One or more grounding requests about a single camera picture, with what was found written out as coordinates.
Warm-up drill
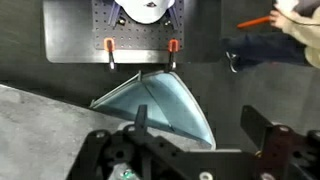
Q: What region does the person in beige top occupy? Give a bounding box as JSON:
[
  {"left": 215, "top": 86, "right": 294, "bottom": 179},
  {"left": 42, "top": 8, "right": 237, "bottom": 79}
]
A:
[{"left": 221, "top": 0, "right": 320, "bottom": 74}]

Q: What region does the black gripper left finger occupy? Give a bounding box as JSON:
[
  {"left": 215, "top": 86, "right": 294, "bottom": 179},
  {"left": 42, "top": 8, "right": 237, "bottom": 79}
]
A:
[{"left": 134, "top": 104, "right": 149, "bottom": 138}]

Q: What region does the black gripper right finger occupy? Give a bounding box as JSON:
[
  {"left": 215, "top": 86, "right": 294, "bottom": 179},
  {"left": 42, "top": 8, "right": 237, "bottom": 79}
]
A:
[{"left": 240, "top": 104, "right": 275, "bottom": 153}]

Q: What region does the black perforated breadboard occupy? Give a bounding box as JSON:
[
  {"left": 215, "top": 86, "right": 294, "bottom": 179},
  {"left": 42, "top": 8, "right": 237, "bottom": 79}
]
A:
[{"left": 91, "top": 0, "right": 185, "bottom": 51}]

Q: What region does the orange black clamp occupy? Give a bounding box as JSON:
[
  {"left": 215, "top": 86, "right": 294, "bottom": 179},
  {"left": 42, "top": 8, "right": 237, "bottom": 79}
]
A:
[
  {"left": 103, "top": 37, "right": 118, "bottom": 72},
  {"left": 166, "top": 38, "right": 180, "bottom": 73}
]

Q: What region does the orange stick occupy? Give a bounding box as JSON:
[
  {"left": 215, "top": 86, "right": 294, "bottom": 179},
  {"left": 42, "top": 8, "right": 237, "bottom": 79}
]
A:
[{"left": 236, "top": 15, "right": 272, "bottom": 30}]

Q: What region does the blue chair with bare seat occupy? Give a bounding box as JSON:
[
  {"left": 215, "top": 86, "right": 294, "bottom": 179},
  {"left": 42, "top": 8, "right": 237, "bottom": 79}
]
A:
[{"left": 89, "top": 69, "right": 217, "bottom": 150}]

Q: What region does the grey metal base plate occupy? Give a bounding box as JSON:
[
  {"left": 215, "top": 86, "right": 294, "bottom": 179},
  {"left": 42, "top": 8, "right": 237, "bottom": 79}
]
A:
[{"left": 42, "top": 0, "right": 188, "bottom": 64}]

